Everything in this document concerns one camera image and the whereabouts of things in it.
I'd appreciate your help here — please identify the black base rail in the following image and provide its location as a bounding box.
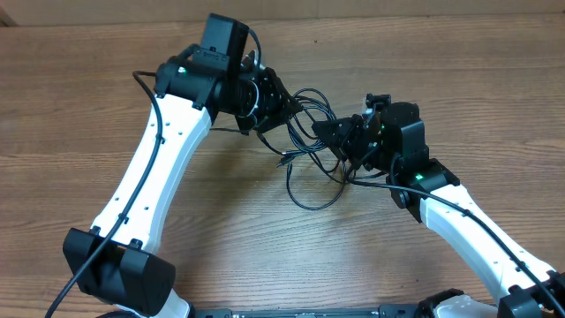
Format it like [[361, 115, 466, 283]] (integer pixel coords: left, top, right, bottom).
[[188, 304, 434, 318]]

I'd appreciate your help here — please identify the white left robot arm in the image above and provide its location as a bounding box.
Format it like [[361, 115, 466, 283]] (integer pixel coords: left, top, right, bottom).
[[63, 14, 299, 317]]

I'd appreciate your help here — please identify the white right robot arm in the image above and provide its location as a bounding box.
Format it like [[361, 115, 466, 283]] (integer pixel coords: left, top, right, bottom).
[[313, 100, 564, 317]]

